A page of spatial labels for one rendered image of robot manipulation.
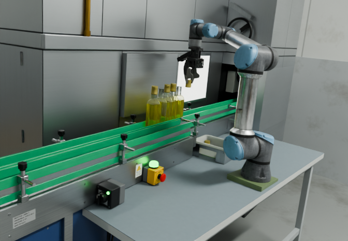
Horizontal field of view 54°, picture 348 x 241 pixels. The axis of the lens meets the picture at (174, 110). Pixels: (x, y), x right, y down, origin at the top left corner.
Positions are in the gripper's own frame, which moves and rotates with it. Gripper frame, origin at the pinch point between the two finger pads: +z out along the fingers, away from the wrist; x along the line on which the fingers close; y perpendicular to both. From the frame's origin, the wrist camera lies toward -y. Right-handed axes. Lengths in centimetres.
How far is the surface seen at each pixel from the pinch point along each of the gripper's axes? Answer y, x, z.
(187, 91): -19.7, 21.4, 10.8
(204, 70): -23.5, 41.7, -2.8
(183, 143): 16.0, -17.5, 30.7
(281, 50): 0, 105, -21
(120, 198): 34, -72, 39
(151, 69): -11.6, -19.5, -5.8
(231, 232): 8, 56, 117
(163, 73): -13.9, -7.4, -2.6
